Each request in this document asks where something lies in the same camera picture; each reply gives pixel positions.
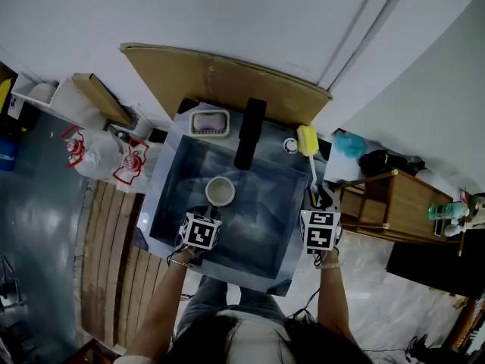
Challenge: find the white plastic bag red print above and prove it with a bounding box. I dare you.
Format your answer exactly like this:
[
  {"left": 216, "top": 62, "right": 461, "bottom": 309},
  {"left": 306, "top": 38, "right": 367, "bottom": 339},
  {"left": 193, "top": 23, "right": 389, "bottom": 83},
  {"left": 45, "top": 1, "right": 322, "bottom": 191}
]
[{"left": 61, "top": 125, "right": 117, "bottom": 181}]

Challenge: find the pale green soap dish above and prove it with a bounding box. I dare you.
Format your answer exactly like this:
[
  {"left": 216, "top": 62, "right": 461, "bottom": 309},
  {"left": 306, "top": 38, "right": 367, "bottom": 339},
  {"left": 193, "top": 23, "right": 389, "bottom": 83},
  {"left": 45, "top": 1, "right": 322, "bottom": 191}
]
[{"left": 189, "top": 108, "right": 231, "bottom": 138}]

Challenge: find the black bag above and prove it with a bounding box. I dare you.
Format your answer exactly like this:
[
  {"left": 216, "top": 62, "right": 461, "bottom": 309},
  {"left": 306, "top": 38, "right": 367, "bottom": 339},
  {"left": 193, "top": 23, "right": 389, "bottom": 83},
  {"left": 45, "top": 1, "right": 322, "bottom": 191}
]
[{"left": 358, "top": 149, "right": 426, "bottom": 178}]

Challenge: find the yellow sponge brush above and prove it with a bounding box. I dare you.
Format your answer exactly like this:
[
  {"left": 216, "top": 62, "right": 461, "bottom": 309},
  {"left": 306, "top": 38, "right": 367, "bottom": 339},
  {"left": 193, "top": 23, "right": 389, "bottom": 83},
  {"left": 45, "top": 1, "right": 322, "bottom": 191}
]
[{"left": 296, "top": 124, "right": 323, "bottom": 196}]

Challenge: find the white cup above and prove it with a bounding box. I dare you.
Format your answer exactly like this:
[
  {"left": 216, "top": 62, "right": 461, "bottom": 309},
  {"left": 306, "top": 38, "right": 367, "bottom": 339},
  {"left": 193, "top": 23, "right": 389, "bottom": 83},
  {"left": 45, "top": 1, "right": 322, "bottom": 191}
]
[{"left": 205, "top": 175, "right": 236, "bottom": 209}]

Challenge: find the metal sink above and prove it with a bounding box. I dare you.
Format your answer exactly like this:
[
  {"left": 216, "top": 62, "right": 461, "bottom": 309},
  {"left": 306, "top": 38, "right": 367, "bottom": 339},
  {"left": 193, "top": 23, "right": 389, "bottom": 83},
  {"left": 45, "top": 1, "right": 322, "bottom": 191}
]
[{"left": 143, "top": 96, "right": 333, "bottom": 297}]

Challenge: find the water bottle with red handle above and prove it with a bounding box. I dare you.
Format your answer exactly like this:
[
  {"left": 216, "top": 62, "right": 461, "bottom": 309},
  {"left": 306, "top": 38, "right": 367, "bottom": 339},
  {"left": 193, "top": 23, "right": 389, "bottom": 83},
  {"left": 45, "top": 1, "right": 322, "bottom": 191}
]
[{"left": 112, "top": 137, "right": 151, "bottom": 193}]

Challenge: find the long cardboard box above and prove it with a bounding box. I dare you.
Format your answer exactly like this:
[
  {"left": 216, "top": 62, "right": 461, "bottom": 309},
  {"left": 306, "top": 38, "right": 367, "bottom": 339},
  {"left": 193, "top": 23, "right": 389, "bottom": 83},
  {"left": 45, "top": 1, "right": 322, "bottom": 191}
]
[{"left": 71, "top": 72, "right": 133, "bottom": 127}]

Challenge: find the wooden shelf unit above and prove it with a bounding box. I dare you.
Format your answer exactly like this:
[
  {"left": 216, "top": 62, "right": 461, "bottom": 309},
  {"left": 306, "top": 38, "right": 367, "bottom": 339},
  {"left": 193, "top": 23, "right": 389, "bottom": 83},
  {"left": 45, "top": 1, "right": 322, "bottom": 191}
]
[{"left": 334, "top": 168, "right": 468, "bottom": 246}]

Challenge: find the white open box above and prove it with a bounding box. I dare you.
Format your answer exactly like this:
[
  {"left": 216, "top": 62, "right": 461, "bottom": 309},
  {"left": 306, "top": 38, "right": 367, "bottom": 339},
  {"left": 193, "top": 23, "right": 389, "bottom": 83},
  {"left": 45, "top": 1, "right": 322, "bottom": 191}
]
[{"left": 11, "top": 72, "right": 61, "bottom": 108}]

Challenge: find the white pump bottle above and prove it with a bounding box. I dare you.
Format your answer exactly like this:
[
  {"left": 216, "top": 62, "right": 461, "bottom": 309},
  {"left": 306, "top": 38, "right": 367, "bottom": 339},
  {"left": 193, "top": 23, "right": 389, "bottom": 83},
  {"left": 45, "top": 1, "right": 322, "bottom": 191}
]
[{"left": 443, "top": 218, "right": 475, "bottom": 238}]

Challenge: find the green spray bottle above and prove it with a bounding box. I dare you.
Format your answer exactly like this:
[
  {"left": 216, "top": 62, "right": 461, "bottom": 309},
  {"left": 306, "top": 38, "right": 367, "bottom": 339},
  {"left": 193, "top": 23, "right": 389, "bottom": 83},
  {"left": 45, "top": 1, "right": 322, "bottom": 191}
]
[{"left": 427, "top": 200, "right": 471, "bottom": 221}]

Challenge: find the person's left forearm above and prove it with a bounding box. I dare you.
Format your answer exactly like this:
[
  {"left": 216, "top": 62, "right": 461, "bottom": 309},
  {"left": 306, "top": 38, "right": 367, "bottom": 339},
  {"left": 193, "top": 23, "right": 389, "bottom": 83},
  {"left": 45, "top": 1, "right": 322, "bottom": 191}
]
[{"left": 124, "top": 245, "right": 204, "bottom": 362}]

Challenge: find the person's right forearm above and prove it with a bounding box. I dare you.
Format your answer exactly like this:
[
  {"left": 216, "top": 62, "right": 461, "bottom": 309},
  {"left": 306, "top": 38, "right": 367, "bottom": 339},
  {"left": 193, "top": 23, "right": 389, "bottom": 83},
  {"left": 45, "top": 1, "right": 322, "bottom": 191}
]
[{"left": 315, "top": 250, "right": 367, "bottom": 345}]

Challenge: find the black cable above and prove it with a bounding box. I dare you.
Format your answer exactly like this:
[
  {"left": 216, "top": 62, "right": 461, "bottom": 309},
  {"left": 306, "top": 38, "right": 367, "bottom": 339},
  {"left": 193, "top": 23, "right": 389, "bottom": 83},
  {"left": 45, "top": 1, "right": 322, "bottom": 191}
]
[{"left": 286, "top": 286, "right": 323, "bottom": 320}]

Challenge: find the black faucet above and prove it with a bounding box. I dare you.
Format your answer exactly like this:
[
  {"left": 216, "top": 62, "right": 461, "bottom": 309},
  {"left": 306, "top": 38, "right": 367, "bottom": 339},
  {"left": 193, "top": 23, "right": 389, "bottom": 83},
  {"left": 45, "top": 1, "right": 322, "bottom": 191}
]
[{"left": 233, "top": 97, "right": 268, "bottom": 171}]

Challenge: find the wooden pallet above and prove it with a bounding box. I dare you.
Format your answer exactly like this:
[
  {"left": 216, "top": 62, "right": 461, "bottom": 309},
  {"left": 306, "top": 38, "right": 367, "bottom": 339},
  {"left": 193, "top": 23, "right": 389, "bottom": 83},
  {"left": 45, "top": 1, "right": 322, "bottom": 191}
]
[{"left": 78, "top": 180, "right": 174, "bottom": 351}]

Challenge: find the teal cloth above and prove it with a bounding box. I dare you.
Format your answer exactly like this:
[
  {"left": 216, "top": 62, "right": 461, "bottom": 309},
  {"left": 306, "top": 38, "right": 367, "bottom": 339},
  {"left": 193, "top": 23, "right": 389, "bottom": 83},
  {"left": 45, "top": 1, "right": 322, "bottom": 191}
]
[{"left": 333, "top": 130, "right": 368, "bottom": 159}]

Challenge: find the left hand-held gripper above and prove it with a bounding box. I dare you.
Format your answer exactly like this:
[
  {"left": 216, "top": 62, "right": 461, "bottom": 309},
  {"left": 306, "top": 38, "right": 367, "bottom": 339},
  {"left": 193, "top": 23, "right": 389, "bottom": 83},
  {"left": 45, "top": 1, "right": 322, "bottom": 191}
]
[{"left": 177, "top": 204, "right": 224, "bottom": 253}]

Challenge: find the pink soap bar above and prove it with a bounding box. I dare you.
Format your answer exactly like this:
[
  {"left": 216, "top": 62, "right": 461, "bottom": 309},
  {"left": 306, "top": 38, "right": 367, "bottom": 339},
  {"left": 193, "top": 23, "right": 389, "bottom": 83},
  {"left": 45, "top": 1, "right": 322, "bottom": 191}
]
[{"left": 193, "top": 114, "right": 224, "bottom": 131}]

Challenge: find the large brown cardboard sheet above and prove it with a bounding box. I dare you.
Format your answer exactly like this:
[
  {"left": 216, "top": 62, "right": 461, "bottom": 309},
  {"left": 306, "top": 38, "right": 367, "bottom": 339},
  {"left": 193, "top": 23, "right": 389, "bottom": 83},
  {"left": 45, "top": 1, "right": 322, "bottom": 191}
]
[{"left": 120, "top": 42, "right": 333, "bottom": 128}]

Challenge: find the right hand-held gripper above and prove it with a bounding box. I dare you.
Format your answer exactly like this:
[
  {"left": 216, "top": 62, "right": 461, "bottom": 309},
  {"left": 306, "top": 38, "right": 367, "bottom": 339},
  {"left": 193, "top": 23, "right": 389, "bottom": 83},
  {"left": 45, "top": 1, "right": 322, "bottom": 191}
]
[{"left": 299, "top": 184, "right": 344, "bottom": 256}]

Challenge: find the black flat panel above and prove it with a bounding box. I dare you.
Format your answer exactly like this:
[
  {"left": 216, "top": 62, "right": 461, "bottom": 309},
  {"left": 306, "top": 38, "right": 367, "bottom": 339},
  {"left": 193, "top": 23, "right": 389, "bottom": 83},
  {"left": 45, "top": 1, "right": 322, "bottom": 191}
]
[{"left": 386, "top": 227, "right": 485, "bottom": 300}]

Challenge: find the person's torso clothing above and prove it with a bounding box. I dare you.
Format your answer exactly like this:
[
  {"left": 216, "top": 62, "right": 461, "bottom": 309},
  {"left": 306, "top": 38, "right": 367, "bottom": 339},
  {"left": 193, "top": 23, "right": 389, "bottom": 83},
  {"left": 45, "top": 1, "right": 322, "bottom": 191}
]
[{"left": 174, "top": 275, "right": 289, "bottom": 364}]

